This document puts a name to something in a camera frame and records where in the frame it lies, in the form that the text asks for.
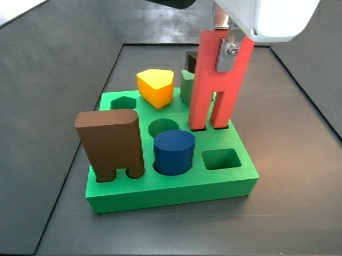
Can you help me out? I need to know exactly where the red double-square block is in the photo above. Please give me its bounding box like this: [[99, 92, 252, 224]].
[[189, 30, 254, 130]]

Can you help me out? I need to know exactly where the brown double-round block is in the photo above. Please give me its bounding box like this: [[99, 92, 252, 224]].
[[75, 109, 145, 183]]

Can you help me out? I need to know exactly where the green shape-sorter board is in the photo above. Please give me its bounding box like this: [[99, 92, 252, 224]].
[[86, 89, 260, 214]]

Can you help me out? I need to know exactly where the black curved holder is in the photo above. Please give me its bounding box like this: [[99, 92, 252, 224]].
[[186, 51, 198, 73]]

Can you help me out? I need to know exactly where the green notched block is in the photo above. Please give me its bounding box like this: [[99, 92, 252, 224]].
[[181, 70, 196, 104]]

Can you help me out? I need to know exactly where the blue cylinder block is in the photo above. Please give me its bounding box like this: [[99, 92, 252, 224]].
[[154, 130, 196, 176]]

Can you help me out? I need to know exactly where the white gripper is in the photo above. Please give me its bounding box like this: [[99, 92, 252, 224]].
[[214, 0, 321, 72]]

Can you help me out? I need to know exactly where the yellow rounded wedge block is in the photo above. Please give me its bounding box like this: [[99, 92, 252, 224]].
[[137, 69, 174, 109]]

